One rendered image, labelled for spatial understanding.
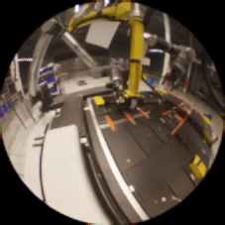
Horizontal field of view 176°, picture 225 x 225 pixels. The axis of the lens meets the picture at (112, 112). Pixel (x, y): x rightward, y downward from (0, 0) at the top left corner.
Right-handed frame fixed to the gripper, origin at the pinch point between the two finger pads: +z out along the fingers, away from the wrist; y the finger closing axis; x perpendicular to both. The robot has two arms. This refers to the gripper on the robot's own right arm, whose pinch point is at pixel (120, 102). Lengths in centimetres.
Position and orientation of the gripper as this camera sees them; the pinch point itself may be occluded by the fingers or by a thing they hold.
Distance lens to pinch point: 47.2
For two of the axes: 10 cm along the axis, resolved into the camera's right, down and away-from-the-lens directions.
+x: -9.9, 0.6, -1.1
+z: 1.0, 9.2, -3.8
